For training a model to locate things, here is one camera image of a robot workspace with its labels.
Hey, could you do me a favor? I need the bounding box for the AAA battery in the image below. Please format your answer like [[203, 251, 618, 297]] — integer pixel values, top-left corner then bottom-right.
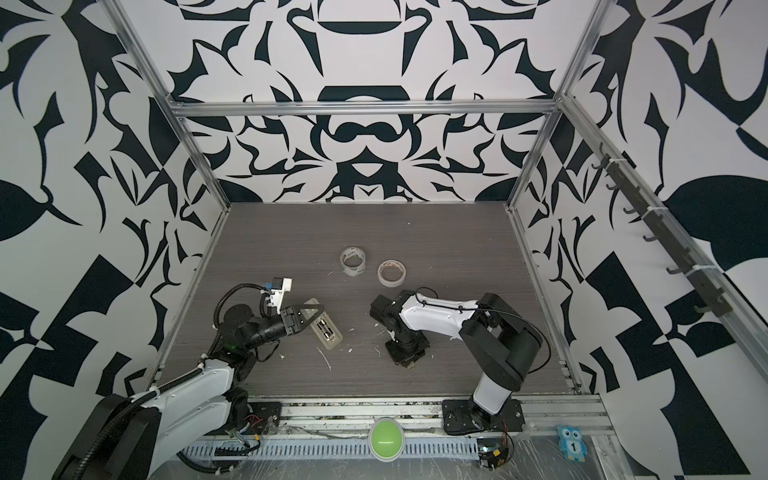
[[318, 320, 333, 336], [317, 321, 332, 339]]

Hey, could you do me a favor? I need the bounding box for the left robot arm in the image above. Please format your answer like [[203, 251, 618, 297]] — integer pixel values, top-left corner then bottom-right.
[[53, 304, 325, 479]]

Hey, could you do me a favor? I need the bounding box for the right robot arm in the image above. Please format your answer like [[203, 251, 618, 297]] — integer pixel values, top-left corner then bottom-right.
[[370, 290, 551, 415]]

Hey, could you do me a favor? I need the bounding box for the beige masking tape roll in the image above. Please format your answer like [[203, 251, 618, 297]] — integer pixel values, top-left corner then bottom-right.
[[377, 259, 407, 288]]

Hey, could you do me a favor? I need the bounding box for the clear tape roll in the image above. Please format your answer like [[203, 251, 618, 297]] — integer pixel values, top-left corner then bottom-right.
[[339, 246, 366, 277]]

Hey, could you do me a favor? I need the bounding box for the green push button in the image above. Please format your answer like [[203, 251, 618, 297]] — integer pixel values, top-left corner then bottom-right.
[[367, 418, 405, 462]]

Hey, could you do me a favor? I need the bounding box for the small electronics board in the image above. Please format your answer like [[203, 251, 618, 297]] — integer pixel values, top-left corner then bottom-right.
[[478, 436, 515, 471]]

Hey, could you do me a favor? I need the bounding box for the blue owl number tag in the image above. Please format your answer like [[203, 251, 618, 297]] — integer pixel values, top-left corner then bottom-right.
[[556, 425, 588, 463]]

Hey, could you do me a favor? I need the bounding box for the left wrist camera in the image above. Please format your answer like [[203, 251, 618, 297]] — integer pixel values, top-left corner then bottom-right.
[[260, 277, 293, 317]]

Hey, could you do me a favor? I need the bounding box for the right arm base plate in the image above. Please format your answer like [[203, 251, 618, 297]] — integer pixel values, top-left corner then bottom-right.
[[441, 399, 526, 436]]

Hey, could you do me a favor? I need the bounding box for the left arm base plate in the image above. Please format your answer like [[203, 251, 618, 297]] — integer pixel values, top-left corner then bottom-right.
[[236, 401, 282, 435]]

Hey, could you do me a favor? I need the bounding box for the white slotted cable duct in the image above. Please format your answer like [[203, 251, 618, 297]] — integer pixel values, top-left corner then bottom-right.
[[183, 437, 480, 461]]

